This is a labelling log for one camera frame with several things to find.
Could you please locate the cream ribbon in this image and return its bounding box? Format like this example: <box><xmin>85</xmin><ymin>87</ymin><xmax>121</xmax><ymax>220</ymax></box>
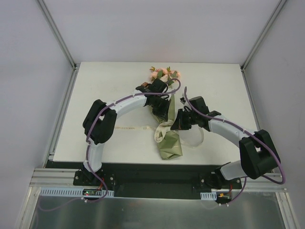
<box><xmin>113</xmin><ymin>119</ymin><xmax>205</xmax><ymax>149</ymax></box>

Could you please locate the green and orange wrapping paper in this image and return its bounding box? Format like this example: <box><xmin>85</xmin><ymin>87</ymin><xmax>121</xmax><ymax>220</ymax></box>
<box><xmin>151</xmin><ymin>95</ymin><xmax>183</xmax><ymax>160</ymax></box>

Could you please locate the pink rose flower branch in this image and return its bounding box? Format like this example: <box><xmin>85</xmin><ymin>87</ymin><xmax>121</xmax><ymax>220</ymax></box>
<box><xmin>150</xmin><ymin>66</ymin><xmax>181</xmax><ymax>85</ymax></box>

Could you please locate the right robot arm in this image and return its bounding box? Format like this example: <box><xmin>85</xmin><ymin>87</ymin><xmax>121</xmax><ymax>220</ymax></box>
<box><xmin>171</xmin><ymin>96</ymin><xmax>281</xmax><ymax>189</ymax></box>

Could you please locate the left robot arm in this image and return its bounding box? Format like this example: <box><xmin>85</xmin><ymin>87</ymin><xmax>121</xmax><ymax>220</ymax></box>
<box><xmin>81</xmin><ymin>79</ymin><xmax>175</xmax><ymax>186</ymax></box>

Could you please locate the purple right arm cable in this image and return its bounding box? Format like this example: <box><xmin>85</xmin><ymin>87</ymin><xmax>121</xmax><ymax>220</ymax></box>
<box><xmin>183</xmin><ymin>87</ymin><xmax>286</xmax><ymax>207</ymax></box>

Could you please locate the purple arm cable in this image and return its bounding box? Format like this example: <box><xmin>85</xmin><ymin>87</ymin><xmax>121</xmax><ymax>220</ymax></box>
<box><xmin>183</xmin><ymin>87</ymin><xmax>286</xmax><ymax>207</ymax></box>
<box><xmin>38</xmin><ymin>78</ymin><xmax>182</xmax><ymax>204</ymax></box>

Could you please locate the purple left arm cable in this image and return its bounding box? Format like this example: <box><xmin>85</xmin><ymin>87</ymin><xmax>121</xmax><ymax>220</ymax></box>
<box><xmin>38</xmin><ymin>78</ymin><xmax>182</xmax><ymax>204</ymax></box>

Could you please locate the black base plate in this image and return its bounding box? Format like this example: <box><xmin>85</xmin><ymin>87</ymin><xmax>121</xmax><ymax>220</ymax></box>
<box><xmin>72</xmin><ymin>163</ymin><xmax>243</xmax><ymax>198</ymax></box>

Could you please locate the right white cable duct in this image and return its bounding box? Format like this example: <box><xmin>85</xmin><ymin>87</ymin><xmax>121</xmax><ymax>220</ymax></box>
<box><xmin>200</xmin><ymin>191</ymin><xmax>232</xmax><ymax>201</ymax></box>

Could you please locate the white cable duct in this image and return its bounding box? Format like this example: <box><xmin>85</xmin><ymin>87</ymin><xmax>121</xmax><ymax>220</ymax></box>
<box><xmin>40</xmin><ymin>187</ymin><xmax>114</xmax><ymax>198</ymax></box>
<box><xmin>200</xmin><ymin>191</ymin><xmax>232</xmax><ymax>201</ymax></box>

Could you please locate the left aluminium frame post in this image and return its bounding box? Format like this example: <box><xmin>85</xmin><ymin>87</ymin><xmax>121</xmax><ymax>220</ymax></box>
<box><xmin>35</xmin><ymin>0</ymin><xmax>77</xmax><ymax>70</ymax></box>

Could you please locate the aluminium frame post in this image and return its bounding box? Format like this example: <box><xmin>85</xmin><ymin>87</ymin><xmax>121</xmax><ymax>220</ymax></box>
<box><xmin>241</xmin><ymin>0</ymin><xmax>288</xmax><ymax>72</ymax></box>
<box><xmin>35</xmin><ymin>0</ymin><xmax>77</xmax><ymax>70</ymax></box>

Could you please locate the aluminium front rail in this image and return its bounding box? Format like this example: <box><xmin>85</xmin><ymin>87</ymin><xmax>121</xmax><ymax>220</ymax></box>
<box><xmin>30</xmin><ymin>168</ymin><xmax>288</xmax><ymax>192</ymax></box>

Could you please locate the left white cable duct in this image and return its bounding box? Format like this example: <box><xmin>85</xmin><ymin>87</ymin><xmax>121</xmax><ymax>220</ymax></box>
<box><xmin>40</xmin><ymin>187</ymin><xmax>114</xmax><ymax>198</ymax></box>

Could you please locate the right aluminium frame post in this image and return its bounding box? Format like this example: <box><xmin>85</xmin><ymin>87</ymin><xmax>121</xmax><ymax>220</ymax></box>
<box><xmin>241</xmin><ymin>0</ymin><xmax>288</xmax><ymax>72</ymax></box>

